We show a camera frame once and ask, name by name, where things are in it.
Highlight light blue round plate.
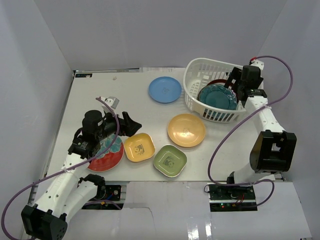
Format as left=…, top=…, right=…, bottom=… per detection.
left=148, top=76, right=182, bottom=104

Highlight yellow square panda dish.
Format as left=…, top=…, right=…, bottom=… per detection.
left=123, top=133, right=156, bottom=163

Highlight dark red rimmed plate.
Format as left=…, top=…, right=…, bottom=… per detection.
left=207, top=79, right=227, bottom=86

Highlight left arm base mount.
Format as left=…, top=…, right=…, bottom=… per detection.
left=82, top=184, right=126, bottom=211

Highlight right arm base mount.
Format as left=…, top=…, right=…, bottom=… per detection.
left=203, top=184, right=258, bottom=213

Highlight teal scalloped plate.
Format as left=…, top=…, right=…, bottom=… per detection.
left=197, top=84, right=238, bottom=110

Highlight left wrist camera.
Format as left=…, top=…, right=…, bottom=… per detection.
left=100, top=96, right=120, bottom=110

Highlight white plastic dish bin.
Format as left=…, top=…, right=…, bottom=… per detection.
left=182, top=57, right=246, bottom=123

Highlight red teal flower plate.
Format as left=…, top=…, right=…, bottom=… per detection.
left=88, top=134, right=124, bottom=173

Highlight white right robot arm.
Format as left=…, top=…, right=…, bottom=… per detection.
left=224, top=65, right=297, bottom=200

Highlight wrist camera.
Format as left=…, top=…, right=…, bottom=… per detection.
left=100, top=96, right=120, bottom=110
left=249, top=57, right=265, bottom=71

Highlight green square panda dish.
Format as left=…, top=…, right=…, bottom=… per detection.
left=153, top=145, right=188, bottom=178

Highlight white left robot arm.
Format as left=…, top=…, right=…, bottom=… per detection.
left=21, top=110, right=142, bottom=240

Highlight orange round plate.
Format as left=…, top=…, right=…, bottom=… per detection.
left=167, top=113, right=206, bottom=148

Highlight paper sheets behind table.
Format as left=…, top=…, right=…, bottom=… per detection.
left=139, top=67, right=185, bottom=73

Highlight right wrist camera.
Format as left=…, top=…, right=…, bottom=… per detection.
left=249, top=57, right=265, bottom=71

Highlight black label sticker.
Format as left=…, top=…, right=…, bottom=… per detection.
left=74, top=73, right=93, bottom=78

